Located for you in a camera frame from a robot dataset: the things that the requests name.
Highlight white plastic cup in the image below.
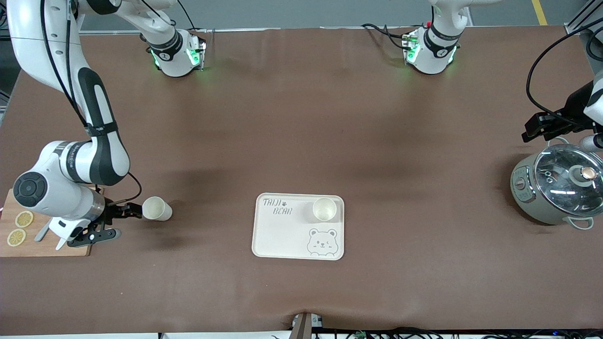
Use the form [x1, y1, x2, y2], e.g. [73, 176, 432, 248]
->
[141, 196, 173, 222]
[312, 197, 338, 222]

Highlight brown table mat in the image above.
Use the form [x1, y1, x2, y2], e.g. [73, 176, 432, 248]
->
[0, 26, 603, 336]

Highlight aluminium frame post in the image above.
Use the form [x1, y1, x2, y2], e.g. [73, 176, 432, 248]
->
[564, 0, 603, 36]

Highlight metal table edge bracket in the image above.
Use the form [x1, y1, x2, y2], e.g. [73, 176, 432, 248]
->
[291, 312, 324, 339]

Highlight glass pot lid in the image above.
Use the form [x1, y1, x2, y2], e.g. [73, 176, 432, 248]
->
[534, 144, 603, 218]

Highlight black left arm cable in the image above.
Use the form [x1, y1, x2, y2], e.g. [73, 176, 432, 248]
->
[526, 16, 603, 125]

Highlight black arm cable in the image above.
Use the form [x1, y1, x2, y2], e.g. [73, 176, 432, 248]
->
[40, 0, 143, 205]
[526, 16, 603, 125]

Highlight pale green electric pot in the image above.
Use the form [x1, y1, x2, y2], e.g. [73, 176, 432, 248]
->
[510, 137, 603, 230]

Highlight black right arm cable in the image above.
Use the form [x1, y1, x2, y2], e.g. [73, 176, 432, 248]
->
[40, 0, 143, 205]

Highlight black right base cable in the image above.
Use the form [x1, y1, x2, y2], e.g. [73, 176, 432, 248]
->
[177, 0, 208, 32]

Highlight cream tray with bear print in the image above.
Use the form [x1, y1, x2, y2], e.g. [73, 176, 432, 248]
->
[251, 193, 345, 261]

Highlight black left base cables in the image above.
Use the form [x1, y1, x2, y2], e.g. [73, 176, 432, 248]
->
[360, 23, 413, 51]

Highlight wooden cutting board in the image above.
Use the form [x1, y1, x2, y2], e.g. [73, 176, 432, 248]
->
[0, 188, 103, 258]

